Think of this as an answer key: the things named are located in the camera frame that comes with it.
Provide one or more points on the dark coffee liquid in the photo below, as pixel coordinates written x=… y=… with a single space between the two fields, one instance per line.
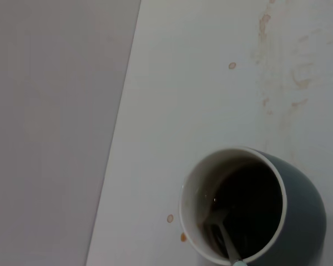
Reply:
x=252 y=194

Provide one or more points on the grey ceramic mug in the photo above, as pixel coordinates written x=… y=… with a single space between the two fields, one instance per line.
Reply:
x=303 y=199

